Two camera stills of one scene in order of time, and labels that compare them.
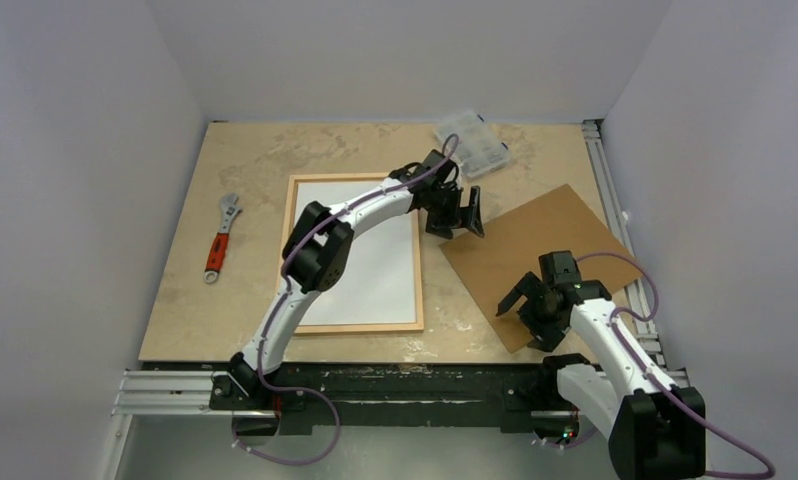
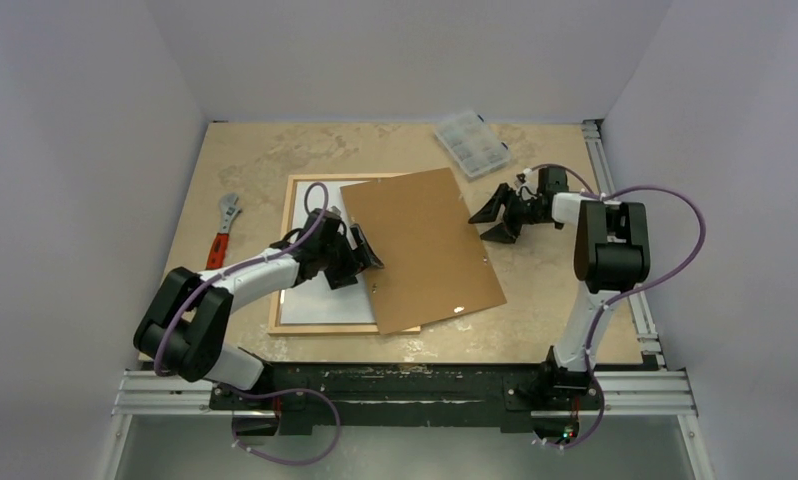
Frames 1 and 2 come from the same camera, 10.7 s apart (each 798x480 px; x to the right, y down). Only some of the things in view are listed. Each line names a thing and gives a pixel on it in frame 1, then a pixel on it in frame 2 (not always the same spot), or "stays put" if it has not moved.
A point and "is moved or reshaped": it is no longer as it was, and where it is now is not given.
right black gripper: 537,310 -> 515,210
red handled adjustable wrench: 228,209 stays put
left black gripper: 444,228 -> 357,260
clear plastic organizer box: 481,149 stays put
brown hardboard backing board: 494,265 is moved or reshaped
